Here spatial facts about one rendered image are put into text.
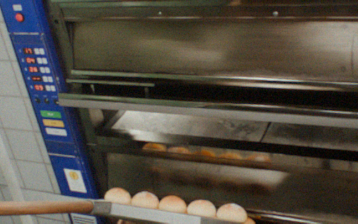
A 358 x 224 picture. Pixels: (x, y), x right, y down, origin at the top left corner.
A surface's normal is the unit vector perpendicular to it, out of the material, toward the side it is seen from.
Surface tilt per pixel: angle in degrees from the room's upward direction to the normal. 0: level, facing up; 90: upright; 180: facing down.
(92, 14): 90
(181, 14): 90
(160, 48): 71
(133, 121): 0
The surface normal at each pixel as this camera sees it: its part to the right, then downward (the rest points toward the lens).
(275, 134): -0.17, -0.86
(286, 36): -0.43, 0.18
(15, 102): -0.40, 0.51
